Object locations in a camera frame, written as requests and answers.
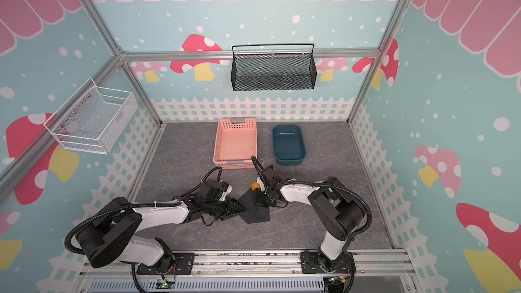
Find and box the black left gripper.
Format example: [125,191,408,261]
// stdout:
[204,197,246,222]

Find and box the orange plastic spoon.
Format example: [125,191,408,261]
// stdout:
[251,183,261,191]

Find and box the black paper napkin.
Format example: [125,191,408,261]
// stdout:
[238,189,270,224]

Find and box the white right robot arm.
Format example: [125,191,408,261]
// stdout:
[250,176,373,273]

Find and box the teal plastic tub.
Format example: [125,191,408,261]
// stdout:
[272,124,306,166]

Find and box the pink perforated plastic basket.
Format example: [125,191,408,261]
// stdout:
[213,118,258,170]

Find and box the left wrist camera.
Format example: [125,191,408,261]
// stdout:
[198,179,233,202]

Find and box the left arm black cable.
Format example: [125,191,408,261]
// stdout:
[64,166,224,256]

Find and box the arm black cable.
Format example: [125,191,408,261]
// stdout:
[64,166,224,256]
[250,155,373,239]

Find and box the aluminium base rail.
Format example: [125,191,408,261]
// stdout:
[74,249,423,292]

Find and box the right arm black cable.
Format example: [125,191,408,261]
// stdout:
[250,155,373,239]

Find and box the black wire wall basket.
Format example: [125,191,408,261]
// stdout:
[231,43,317,92]

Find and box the white wire wall basket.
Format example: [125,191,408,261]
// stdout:
[43,79,138,155]

